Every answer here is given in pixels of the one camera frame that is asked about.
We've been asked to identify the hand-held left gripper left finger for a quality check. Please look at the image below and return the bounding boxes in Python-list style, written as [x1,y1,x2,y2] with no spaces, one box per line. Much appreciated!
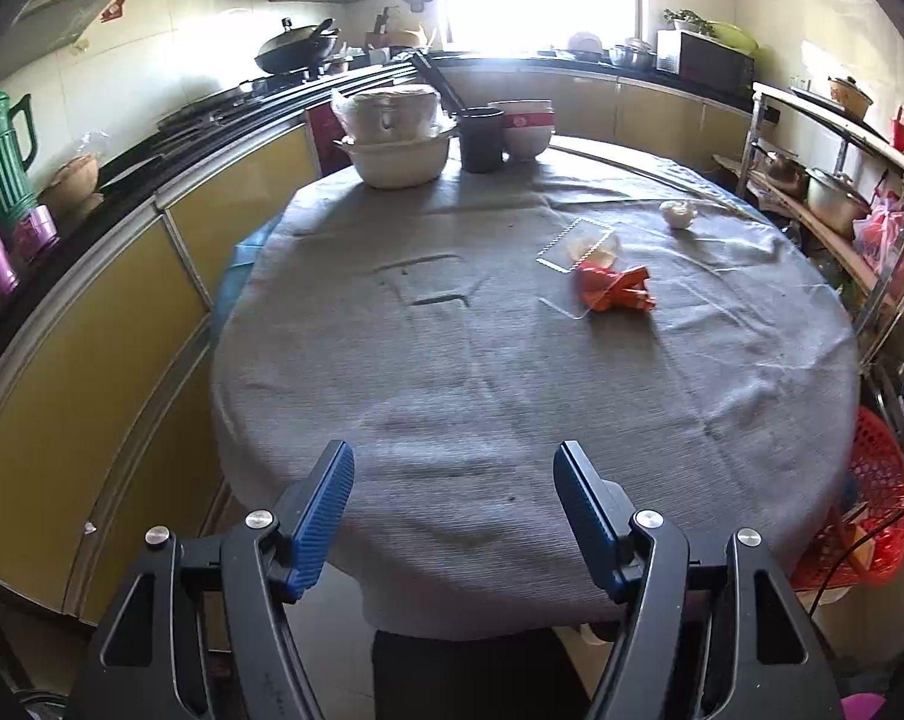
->
[65,439,357,720]

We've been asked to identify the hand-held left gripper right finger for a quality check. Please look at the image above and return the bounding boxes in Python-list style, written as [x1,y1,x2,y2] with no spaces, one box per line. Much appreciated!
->
[552,439,846,720]

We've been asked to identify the clear plastic wrapper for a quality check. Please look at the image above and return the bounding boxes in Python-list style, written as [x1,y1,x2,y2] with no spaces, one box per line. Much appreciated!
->
[537,270,599,322]

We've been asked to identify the orange snack wrapper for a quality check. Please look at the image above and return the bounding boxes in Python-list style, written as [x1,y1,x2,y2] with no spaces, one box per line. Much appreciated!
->
[575,262,657,314]

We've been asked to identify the clear plastic packet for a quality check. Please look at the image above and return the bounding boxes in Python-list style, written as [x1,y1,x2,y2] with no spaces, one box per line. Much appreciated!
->
[536,217,621,275]

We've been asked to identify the red mesh basket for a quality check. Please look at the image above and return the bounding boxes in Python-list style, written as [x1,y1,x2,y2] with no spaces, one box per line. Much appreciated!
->
[789,405,904,592]

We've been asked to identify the grey tablecloth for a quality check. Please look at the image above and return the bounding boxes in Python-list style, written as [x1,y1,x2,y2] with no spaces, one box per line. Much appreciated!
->
[210,136,861,642]

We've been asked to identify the blue undercloth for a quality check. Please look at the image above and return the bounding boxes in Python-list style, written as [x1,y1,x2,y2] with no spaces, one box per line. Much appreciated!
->
[212,214,284,316]

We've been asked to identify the yellow base cabinets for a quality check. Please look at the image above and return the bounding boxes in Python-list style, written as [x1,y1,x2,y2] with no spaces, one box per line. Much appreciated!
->
[0,52,756,623]

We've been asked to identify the white basin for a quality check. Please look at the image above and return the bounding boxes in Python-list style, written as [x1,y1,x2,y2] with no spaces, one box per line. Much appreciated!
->
[334,127,459,190]

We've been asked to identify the black chopstick holder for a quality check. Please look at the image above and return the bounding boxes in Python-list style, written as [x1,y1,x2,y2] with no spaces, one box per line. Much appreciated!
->
[458,107,507,173]

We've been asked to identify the dark steel pot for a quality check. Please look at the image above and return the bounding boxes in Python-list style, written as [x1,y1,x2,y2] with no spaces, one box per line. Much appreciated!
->
[759,150,811,200]

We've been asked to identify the stainless steel dish rack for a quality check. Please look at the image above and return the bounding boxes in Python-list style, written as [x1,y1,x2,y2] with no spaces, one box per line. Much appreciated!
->
[849,157,904,466]

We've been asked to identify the small purple cup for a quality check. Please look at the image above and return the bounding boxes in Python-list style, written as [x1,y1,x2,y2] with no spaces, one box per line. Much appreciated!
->
[13,204,61,260]

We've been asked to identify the steel pot with lid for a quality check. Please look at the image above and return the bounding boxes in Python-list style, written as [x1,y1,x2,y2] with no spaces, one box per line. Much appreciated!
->
[806,167,873,236]

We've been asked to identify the pink plastic bag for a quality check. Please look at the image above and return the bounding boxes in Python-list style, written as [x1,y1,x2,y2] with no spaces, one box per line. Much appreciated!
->
[852,191,904,278]

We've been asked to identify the white pot in plastic bag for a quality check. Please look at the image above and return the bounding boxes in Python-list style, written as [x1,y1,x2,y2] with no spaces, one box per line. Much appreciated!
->
[330,86,445,145]

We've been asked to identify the metal rack with wooden shelves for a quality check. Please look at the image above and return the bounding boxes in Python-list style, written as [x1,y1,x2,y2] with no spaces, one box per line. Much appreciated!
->
[714,81,904,301]

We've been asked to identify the tan bowl in plastic bag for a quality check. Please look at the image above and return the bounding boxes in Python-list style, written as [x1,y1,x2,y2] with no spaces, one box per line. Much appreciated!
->
[39,131,112,218]

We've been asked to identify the gas stove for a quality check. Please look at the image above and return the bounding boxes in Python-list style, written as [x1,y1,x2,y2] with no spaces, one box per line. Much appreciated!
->
[155,64,333,132]

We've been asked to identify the stainless steel basin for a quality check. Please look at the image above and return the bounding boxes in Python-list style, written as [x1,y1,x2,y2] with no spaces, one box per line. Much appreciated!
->
[608,41,659,68]

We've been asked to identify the black wok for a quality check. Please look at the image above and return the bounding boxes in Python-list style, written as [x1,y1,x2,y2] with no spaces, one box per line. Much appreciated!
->
[254,17,342,76]

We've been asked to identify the dark microwave oven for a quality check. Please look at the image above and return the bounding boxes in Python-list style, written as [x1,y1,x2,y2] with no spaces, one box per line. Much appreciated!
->
[656,28,758,95]

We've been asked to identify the black induction cooker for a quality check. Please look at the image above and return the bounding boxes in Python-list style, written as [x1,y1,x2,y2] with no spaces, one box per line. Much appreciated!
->
[789,86,873,125]

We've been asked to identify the cream enamel pot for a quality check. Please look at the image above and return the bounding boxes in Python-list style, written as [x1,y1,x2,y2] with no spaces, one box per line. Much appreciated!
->
[827,75,876,121]

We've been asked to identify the green plastic basin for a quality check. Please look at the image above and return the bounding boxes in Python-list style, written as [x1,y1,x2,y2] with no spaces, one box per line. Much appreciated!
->
[707,20,760,53]

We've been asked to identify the small green plant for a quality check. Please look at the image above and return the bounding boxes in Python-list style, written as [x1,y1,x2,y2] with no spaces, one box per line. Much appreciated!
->
[662,7,715,35]

